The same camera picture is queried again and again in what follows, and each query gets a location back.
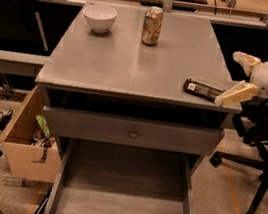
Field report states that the grey upper drawer with knob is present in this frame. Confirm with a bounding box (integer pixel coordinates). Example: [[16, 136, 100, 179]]
[[43, 106, 224, 156]]

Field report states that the black power adapter with cable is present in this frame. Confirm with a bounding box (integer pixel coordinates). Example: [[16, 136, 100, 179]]
[[0, 110, 13, 131]]

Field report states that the white ceramic bowl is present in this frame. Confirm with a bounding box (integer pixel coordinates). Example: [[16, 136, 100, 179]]
[[83, 4, 118, 33]]

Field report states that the green item in box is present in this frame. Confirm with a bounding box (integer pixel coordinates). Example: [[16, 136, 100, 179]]
[[35, 114, 51, 140]]

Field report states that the grey wooden drawer cabinet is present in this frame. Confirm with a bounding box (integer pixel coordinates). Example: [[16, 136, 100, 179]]
[[14, 0, 256, 214]]

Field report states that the grey open middle drawer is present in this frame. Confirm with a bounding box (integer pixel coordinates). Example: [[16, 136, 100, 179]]
[[43, 139, 193, 214]]

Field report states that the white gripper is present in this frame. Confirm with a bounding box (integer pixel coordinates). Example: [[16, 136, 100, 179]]
[[214, 51, 268, 106]]

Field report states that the black rxbar chocolate bar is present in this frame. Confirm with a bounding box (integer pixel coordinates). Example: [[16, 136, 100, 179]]
[[183, 78, 224, 101]]

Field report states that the light wooden box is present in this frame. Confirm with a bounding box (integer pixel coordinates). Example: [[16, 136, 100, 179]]
[[2, 86, 61, 183]]

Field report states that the black office chair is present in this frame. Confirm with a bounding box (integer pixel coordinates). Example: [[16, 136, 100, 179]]
[[209, 99, 268, 214]]

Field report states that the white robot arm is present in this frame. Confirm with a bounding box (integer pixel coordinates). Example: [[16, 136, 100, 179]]
[[214, 51, 268, 106]]

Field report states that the gold soda can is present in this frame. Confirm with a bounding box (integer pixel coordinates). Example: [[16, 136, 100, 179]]
[[141, 6, 164, 46]]

